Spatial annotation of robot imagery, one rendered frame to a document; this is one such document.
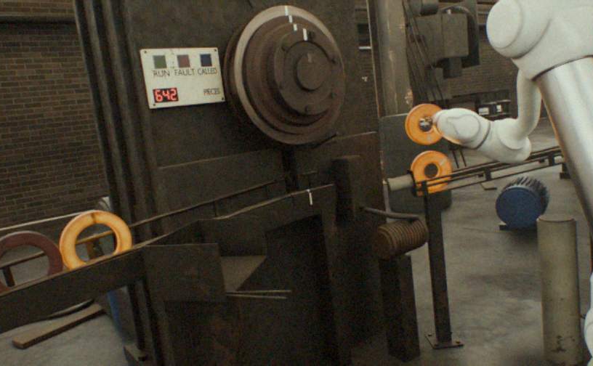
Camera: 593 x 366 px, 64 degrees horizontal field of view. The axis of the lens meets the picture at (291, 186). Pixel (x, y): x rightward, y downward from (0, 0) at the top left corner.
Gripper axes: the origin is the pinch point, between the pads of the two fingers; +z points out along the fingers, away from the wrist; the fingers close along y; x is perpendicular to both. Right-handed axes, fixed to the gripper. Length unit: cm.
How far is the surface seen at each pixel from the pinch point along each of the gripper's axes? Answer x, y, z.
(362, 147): -9.3, -22.7, 14.5
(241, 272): -27, -70, -65
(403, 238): -41.0, -15.9, -14.4
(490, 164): -19.6, 22.0, -4.7
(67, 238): -13, -115, -59
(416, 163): -15.9, -5.6, -2.6
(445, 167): -18.7, 5.1, -2.8
